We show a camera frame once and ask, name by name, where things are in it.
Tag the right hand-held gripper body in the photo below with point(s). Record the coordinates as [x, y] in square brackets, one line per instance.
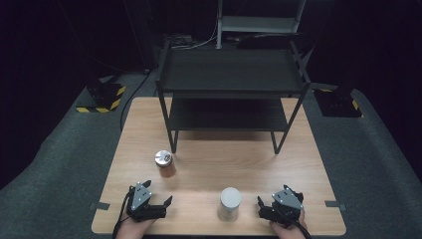
[286, 203]

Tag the person's left hand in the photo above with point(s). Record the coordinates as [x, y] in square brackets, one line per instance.
[132, 229]

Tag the white lid brown powder jar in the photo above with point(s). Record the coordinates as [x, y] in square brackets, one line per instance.
[230, 198]

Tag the white metal stand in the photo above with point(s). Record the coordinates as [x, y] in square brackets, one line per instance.
[257, 24]

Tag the person's right hand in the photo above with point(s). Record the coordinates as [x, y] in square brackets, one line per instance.
[286, 230]

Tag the yellow-black striped stand base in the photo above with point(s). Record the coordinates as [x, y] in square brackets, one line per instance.
[336, 103]
[106, 96]

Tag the black two-tier metal rack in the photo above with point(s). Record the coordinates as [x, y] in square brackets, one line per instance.
[232, 70]

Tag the silver lid red spice jar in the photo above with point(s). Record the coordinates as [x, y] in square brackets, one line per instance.
[163, 158]

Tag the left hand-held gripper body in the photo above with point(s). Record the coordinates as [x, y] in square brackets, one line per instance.
[139, 199]

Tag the grey tape strip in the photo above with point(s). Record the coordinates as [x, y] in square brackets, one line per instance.
[99, 205]
[335, 204]

